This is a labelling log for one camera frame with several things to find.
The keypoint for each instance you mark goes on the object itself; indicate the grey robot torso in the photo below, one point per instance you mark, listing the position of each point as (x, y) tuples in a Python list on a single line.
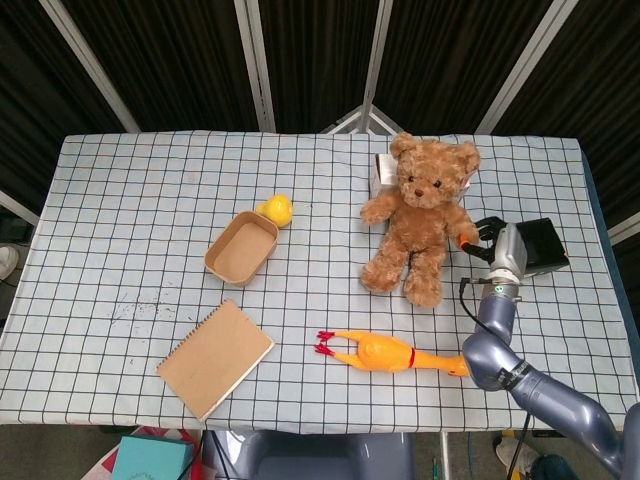
[(325, 457)]

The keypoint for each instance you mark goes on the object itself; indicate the black box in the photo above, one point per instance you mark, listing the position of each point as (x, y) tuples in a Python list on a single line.
[(542, 245)]

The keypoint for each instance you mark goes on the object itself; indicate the black folding screen white frame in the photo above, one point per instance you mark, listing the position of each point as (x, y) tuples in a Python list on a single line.
[(190, 60)]

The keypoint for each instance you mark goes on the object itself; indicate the white cardboard box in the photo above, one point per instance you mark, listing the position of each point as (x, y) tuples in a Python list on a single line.
[(382, 170)]

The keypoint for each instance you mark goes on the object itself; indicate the teal box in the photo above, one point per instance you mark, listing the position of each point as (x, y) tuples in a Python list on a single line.
[(150, 457)]

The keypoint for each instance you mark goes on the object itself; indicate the white table leg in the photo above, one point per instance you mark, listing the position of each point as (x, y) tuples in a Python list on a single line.
[(443, 457)]

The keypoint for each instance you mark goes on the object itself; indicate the brown plush teddy bear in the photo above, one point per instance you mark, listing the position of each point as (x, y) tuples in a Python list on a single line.
[(425, 225)]

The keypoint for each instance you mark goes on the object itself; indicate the blue checked tablecloth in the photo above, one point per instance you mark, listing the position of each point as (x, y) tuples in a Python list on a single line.
[(150, 225)]

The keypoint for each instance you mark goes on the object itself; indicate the yellow rubber chicken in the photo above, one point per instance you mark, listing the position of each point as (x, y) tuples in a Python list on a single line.
[(380, 352)]

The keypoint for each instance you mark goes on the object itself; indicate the yellow plastic egg toy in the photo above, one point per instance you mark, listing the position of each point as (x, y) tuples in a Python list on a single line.
[(277, 207)]

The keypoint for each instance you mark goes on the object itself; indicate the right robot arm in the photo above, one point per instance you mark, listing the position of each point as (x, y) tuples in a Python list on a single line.
[(500, 345)]

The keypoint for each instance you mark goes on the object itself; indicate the brown spiral notebook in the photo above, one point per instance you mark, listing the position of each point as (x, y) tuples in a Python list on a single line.
[(215, 360)]

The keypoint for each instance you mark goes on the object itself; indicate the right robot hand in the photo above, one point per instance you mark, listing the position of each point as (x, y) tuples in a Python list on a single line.
[(510, 250)]

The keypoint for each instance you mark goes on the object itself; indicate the brown paper food tray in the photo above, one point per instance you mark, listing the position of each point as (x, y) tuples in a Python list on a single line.
[(240, 245)]

